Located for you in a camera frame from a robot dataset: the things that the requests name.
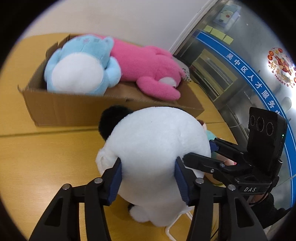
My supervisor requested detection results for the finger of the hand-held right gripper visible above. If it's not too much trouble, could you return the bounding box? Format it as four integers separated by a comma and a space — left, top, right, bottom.
209, 137, 249, 161
183, 152, 234, 174

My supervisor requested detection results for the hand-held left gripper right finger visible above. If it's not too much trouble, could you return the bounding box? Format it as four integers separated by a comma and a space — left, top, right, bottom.
174, 156, 270, 241

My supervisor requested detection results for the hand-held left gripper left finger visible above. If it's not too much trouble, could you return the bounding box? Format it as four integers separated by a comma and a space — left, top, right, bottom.
29, 159, 122, 241

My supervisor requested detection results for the pastel cylindrical plush toy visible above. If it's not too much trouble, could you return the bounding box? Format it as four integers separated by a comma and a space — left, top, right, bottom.
196, 119, 237, 186

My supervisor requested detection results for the panda plush toy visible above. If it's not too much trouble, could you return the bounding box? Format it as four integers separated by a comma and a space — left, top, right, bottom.
95, 105, 212, 227

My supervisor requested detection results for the cardboard box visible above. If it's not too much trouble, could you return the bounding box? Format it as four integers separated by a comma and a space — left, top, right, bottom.
17, 34, 205, 127

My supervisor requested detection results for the pink plush toy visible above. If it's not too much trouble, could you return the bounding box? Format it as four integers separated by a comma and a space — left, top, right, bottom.
110, 35, 186, 100

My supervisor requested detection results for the blue plush toy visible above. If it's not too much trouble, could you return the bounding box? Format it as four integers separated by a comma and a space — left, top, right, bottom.
44, 34, 122, 95

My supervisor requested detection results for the person's right forearm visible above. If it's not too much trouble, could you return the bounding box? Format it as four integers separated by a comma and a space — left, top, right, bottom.
251, 193, 296, 232

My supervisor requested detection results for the blue glass band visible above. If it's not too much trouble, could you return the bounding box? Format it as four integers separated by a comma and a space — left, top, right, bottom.
196, 31, 296, 209

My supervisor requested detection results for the yellow shelf behind glass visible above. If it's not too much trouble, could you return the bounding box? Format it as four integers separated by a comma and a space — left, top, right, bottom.
190, 49, 239, 102

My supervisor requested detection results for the red round window decal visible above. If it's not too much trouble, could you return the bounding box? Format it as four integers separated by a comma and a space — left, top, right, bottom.
268, 47, 296, 88

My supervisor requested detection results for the grey printed cloth bag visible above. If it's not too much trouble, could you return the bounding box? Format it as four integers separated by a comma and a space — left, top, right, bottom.
174, 57, 191, 83

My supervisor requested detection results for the cartoon poster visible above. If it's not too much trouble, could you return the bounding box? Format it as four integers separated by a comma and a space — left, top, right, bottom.
213, 5, 241, 25

